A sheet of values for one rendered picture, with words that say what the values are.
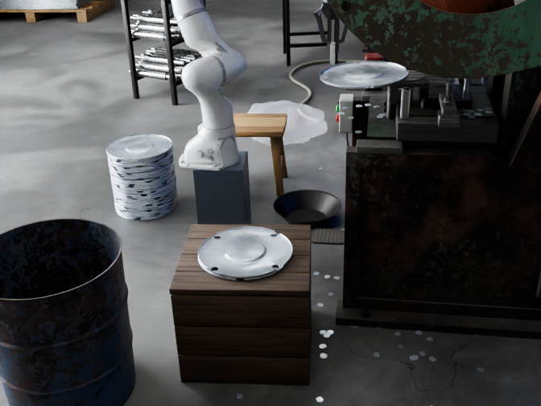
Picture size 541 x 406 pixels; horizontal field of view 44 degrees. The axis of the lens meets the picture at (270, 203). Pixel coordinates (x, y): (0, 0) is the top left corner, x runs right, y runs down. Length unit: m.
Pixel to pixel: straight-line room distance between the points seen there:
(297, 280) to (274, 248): 0.18
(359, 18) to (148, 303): 1.31
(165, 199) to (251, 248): 1.04
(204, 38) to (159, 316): 0.98
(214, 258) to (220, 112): 0.56
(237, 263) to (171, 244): 0.87
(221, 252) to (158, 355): 0.43
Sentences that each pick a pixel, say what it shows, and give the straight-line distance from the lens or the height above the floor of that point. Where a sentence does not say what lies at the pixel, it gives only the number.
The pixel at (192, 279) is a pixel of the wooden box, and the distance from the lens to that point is 1.96.
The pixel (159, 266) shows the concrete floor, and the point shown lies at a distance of 2.70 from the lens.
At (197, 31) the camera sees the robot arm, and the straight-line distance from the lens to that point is 2.31.
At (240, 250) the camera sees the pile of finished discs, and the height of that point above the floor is 0.37.
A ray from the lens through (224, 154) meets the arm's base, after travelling 2.38.
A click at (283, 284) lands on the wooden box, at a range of 1.92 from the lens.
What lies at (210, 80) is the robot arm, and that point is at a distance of 2.27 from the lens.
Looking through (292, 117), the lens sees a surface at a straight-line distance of 3.66.
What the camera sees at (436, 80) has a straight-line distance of 2.24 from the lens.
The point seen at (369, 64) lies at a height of 0.78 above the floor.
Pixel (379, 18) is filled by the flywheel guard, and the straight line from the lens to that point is 1.73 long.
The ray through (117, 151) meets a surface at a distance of 3.03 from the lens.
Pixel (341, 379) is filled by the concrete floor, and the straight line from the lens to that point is 2.13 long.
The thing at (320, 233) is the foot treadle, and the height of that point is 0.16.
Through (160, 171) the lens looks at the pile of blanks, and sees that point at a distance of 2.96.
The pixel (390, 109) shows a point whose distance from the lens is 2.24.
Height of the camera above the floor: 1.44
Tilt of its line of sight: 28 degrees down
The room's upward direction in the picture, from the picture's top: 2 degrees counter-clockwise
